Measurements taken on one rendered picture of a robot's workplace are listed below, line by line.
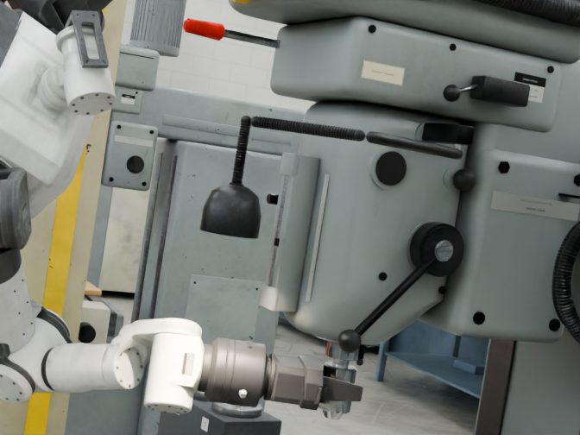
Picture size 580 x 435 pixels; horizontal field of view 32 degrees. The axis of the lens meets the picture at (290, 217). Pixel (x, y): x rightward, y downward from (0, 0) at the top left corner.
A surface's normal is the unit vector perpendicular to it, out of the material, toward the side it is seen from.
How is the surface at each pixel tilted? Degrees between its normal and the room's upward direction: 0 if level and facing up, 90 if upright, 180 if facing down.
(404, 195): 90
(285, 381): 90
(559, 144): 90
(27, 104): 58
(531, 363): 90
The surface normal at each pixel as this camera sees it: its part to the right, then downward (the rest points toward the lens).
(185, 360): 0.18, -0.34
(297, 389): 0.12, 0.07
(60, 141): 0.69, -0.40
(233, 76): 0.42, 0.11
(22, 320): 0.94, 0.25
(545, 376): -0.89, -0.11
